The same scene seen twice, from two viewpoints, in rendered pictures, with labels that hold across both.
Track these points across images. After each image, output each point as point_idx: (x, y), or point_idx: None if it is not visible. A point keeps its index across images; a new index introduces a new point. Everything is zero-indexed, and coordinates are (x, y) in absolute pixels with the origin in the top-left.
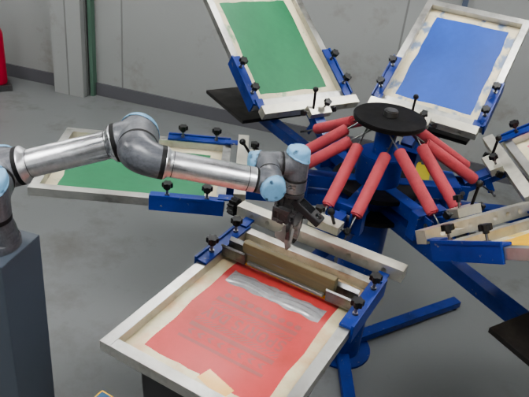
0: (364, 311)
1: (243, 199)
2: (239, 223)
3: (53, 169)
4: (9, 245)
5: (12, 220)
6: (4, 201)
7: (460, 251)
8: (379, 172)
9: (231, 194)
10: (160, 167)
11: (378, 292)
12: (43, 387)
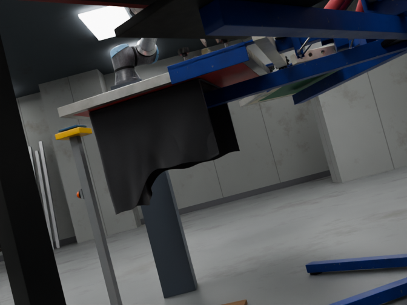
0: (189, 59)
1: (294, 58)
2: None
3: (144, 41)
4: (121, 79)
5: (128, 69)
6: (119, 56)
7: None
8: None
9: (343, 77)
10: None
11: (220, 49)
12: (158, 183)
